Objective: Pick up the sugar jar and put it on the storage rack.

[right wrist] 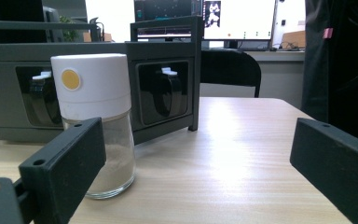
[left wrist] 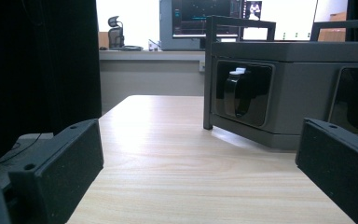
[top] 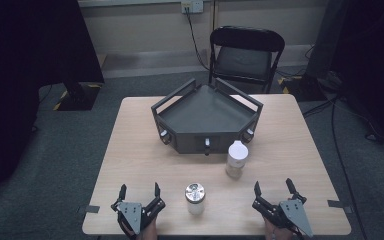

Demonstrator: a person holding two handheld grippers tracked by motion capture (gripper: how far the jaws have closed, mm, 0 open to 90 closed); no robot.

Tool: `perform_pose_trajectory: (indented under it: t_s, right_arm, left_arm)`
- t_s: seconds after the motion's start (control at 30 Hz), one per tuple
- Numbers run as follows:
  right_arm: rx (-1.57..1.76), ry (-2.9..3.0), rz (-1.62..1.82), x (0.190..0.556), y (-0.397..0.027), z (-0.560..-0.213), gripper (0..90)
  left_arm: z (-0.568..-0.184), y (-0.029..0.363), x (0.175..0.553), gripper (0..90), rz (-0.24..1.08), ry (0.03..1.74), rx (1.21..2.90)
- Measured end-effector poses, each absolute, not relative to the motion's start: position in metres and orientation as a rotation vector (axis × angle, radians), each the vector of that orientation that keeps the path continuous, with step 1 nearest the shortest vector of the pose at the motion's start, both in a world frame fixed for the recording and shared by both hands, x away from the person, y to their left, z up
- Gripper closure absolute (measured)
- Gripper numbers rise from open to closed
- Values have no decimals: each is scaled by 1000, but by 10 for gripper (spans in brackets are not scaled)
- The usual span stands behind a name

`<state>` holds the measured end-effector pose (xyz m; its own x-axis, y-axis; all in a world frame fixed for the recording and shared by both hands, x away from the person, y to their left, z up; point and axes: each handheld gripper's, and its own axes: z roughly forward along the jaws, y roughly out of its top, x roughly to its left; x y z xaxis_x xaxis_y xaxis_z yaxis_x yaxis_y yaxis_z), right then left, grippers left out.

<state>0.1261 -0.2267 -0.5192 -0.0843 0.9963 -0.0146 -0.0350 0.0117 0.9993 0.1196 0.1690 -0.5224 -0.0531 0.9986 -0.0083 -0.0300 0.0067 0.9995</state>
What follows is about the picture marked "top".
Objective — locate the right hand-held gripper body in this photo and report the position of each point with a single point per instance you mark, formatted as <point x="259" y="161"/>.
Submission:
<point x="295" y="215"/>

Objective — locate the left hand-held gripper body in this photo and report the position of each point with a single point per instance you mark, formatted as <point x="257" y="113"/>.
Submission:
<point x="130" y="213"/>

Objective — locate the silver lid glass jar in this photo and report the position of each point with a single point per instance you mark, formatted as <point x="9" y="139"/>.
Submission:
<point x="194" y="196"/>

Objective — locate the white lid plastic jar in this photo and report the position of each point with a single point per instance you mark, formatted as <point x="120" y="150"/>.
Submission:
<point x="237" y="156"/>

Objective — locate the dark grey drawer organizer tray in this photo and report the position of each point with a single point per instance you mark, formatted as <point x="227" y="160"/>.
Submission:
<point x="206" y="111"/>

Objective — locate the person's left hand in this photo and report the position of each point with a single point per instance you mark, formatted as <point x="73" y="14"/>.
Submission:
<point x="150" y="231"/>

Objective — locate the person's right hand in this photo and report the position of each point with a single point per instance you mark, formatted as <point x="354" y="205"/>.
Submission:
<point x="273" y="232"/>

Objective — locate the grey tape strip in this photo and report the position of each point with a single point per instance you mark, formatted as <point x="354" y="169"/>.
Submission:
<point x="337" y="203"/>
<point x="91" y="209"/>

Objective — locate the black base with striped tape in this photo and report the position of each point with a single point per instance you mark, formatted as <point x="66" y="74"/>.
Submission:
<point x="305" y="87"/>

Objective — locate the black stand base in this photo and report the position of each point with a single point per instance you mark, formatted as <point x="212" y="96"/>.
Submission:
<point x="80" y="95"/>

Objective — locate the black folding chair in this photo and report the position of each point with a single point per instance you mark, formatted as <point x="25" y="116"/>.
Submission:
<point x="246" y="60"/>

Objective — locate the dark curtain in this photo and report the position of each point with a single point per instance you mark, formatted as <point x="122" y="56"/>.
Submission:
<point x="366" y="50"/>
<point x="26" y="66"/>

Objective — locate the white wall socket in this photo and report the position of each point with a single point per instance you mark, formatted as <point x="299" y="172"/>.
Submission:
<point x="192" y="6"/>

